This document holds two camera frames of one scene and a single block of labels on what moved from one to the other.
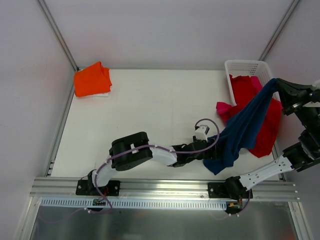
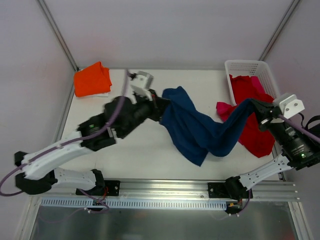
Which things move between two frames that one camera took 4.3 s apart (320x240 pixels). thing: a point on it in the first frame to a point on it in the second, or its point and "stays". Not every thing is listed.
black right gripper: x=297 y=97 to x=264 y=113
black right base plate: x=219 y=190 stays
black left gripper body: x=210 y=149 to x=155 y=107
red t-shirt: x=243 y=87 stays
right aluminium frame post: x=278 y=30 stays
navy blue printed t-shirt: x=240 y=129 to x=197 y=134
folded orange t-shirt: x=92 y=80 stays
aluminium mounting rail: x=159 y=189 stays
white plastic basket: x=259 y=68 stays
